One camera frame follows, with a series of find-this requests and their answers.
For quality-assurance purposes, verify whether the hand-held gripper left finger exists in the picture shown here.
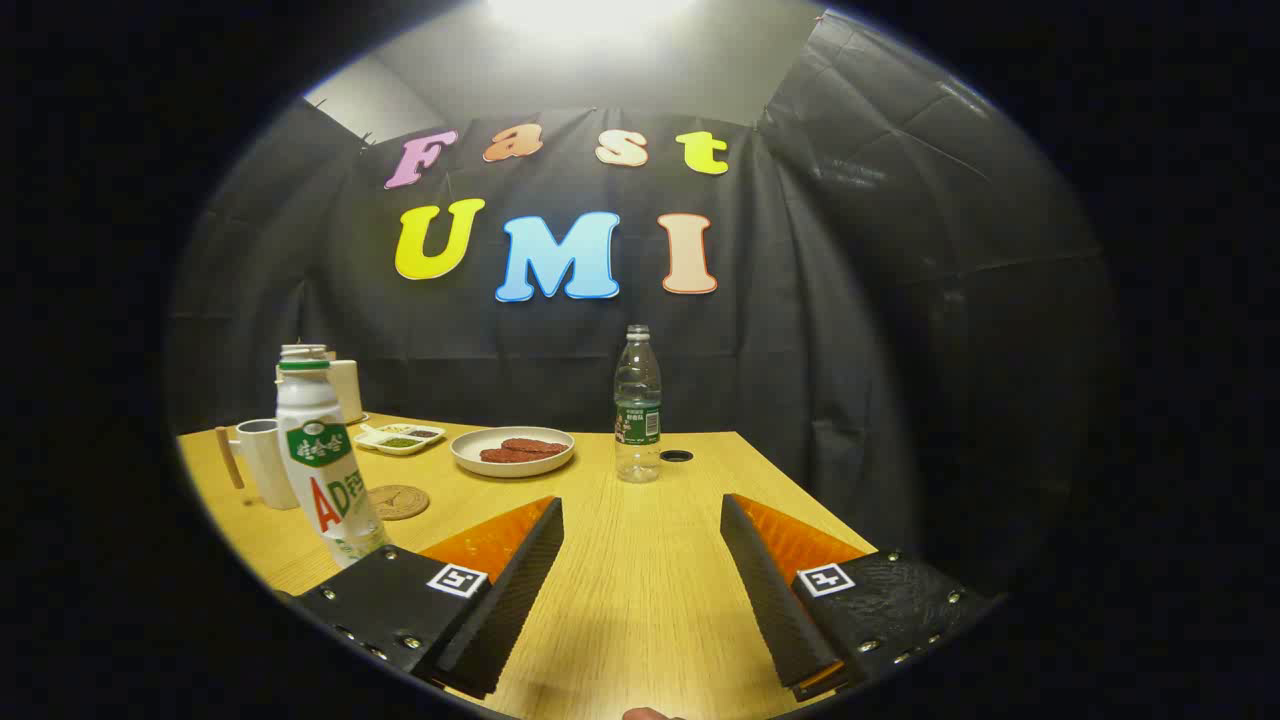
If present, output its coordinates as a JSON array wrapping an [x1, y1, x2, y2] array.
[[290, 495, 566, 701]]

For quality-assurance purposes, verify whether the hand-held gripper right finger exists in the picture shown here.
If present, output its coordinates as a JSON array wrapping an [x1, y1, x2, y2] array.
[[720, 493, 993, 703]]

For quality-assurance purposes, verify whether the round cork coaster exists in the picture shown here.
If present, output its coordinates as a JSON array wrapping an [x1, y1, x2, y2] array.
[[367, 485, 431, 521]]

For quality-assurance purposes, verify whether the white juice bottle green label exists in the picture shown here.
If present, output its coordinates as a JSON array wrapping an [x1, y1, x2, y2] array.
[[275, 358, 392, 570]]

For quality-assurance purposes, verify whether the white cup with wooden handle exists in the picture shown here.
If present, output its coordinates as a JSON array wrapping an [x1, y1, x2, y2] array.
[[215, 418, 301, 512]]

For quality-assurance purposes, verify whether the clear plastic water bottle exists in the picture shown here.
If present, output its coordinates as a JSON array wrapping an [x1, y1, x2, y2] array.
[[613, 324, 663, 484]]

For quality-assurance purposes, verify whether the wooden table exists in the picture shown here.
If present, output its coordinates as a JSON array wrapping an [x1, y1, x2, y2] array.
[[178, 413, 881, 720]]

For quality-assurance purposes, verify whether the white round plate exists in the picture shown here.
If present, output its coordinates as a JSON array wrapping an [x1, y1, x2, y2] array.
[[450, 427, 576, 478]]

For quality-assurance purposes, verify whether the white divided dish of beans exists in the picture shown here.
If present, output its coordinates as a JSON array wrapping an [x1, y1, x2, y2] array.
[[353, 422, 446, 457]]

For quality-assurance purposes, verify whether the black backdrop cloth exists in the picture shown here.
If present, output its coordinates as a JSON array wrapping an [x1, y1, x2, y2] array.
[[165, 10, 1116, 601]]

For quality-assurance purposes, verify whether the cream toaster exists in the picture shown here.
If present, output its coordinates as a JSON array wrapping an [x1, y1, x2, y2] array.
[[278, 344, 365, 426]]

